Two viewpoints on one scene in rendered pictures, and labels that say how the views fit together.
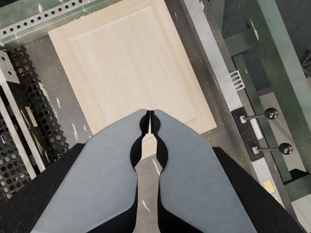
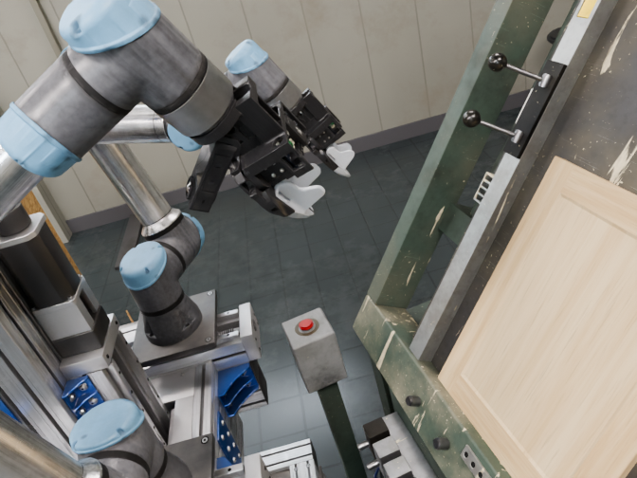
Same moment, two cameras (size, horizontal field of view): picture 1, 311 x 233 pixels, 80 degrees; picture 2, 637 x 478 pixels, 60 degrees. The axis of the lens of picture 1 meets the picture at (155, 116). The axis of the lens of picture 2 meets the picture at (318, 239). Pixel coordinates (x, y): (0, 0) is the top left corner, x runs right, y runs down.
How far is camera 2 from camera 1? 0.69 m
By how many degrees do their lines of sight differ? 64
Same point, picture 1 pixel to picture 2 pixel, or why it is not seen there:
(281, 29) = (415, 193)
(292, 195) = not seen: outside the picture
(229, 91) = (498, 184)
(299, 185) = not seen: outside the picture
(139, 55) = (523, 351)
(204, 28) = (449, 278)
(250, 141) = (538, 97)
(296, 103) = (472, 99)
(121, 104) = (610, 334)
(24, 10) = not seen: outside the picture
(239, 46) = (461, 222)
